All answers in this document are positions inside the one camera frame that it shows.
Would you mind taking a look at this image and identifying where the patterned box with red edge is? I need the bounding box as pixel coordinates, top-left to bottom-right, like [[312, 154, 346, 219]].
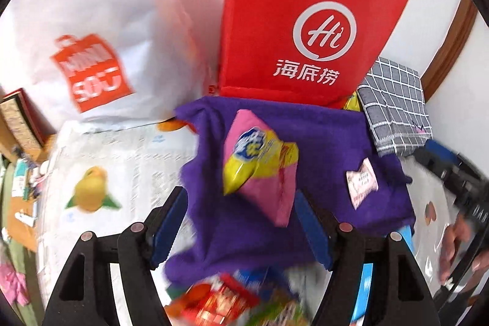
[[0, 88, 46, 158]]

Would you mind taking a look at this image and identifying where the grey checked cloth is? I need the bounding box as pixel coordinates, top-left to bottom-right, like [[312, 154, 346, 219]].
[[357, 57, 434, 158]]

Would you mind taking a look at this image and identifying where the pink cloth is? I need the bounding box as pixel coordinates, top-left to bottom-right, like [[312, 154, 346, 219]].
[[0, 260, 30, 308]]

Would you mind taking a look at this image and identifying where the blue cookie snack packet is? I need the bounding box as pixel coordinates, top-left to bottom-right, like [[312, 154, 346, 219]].
[[233, 267, 288, 297]]

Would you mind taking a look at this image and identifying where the blue tissue pack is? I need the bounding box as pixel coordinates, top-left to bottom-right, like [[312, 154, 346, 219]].
[[353, 227, 416, 326]]

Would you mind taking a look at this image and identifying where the white plastic shopping bag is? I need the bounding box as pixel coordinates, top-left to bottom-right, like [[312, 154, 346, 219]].
[[0, 0, 222, 125]]

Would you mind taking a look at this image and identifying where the pink and yellow snack packet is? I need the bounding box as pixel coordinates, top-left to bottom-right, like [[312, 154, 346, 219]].
[[222, 109, 299, 228]]

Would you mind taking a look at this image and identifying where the small yellow packet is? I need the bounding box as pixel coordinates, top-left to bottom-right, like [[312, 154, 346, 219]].
[[341, 91, 362, 112]]

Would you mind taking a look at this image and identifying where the red snack packet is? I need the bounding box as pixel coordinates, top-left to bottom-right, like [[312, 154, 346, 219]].
[[164, 273, 261, 326]]

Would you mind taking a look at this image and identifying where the small white candy packet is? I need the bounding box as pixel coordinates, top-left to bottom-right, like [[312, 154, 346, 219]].
[[346, 158, 380, 210]]

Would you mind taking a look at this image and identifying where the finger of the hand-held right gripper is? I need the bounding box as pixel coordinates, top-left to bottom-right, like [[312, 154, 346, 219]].
[[414, 139, 465, 193]]

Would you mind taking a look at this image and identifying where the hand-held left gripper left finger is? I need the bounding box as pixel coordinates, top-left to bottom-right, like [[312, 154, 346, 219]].
[[42, 186, 189, 326]]

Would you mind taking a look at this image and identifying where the purple towel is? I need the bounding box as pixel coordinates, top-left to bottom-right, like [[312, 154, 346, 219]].
[[164, 96, 417, 289]]

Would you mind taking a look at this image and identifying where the fruit print tablecloth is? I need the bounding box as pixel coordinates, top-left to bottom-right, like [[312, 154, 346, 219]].
[[38, 119, 472, 326]]

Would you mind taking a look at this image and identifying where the brown cardboard box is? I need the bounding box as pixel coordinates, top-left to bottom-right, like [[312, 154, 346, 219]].
[[6, 192, 42, 254]]

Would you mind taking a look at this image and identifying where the brown wooden frame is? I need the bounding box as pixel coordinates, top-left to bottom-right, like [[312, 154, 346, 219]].
[[421, 0, 479, 102]]

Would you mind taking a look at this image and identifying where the green snack packet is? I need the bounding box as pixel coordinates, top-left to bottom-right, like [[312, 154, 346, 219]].
[[248, 288, 311, 326]]

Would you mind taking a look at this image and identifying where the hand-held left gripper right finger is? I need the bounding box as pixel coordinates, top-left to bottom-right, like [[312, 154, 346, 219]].
[[293, 189, 442, 326]]

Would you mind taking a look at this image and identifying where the person's right hand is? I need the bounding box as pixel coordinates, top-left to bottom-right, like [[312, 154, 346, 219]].
[[439, 213, 487, 284]]

